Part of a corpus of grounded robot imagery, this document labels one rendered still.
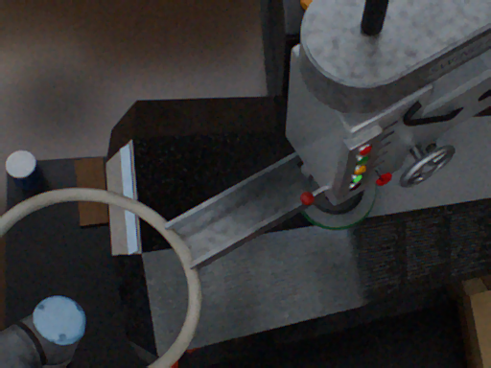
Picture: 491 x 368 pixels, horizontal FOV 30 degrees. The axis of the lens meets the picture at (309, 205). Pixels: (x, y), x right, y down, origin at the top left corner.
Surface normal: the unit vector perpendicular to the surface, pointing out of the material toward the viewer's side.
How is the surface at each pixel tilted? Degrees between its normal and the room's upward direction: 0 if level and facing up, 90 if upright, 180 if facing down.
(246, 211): 1
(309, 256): 45
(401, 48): 0
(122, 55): 0
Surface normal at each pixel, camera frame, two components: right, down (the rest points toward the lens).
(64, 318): 0.43, -0.53
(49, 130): 0.05, -0.34
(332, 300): 0.17, 0.41
